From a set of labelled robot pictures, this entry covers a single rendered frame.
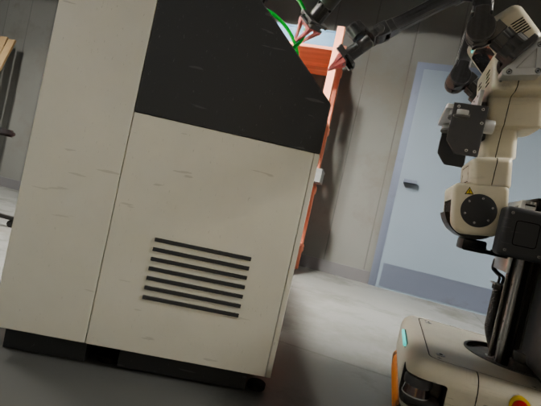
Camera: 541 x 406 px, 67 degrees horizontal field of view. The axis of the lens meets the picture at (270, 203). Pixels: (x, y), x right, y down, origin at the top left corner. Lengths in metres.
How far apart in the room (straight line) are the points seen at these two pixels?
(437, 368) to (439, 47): 3.51
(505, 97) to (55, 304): 1.54
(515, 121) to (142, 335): 1.34
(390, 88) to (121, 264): 3.41
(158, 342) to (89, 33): 0.95
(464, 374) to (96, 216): 1.14
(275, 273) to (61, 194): 0.69
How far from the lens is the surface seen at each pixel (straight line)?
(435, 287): 4.07
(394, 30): 1.86
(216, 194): 1.26
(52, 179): 1.38
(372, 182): 4.08
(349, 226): 4.07
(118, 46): 1.37
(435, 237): 4.03
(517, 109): 1.52
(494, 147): 1.49
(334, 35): 3.83
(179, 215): 1.27
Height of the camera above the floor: 0.63
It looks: 1 degrees down
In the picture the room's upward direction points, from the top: 12 degrees clockwise
